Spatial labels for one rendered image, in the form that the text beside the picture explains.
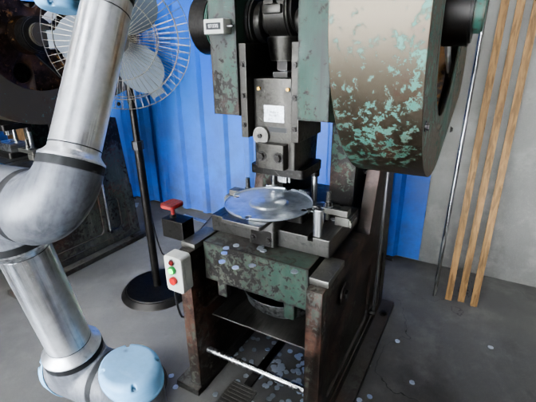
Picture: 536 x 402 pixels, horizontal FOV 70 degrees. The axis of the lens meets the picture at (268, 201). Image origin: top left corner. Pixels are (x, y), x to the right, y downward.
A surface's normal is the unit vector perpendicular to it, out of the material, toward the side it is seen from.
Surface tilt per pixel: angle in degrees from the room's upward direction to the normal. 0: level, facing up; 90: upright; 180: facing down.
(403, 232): 90
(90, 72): 70
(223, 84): 90
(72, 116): 64
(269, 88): 90
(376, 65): 106
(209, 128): 90
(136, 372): 7
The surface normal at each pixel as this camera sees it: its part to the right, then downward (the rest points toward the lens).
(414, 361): -0.01, -0.93
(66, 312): 0.88, 0.18
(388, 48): -0.48, 0.49
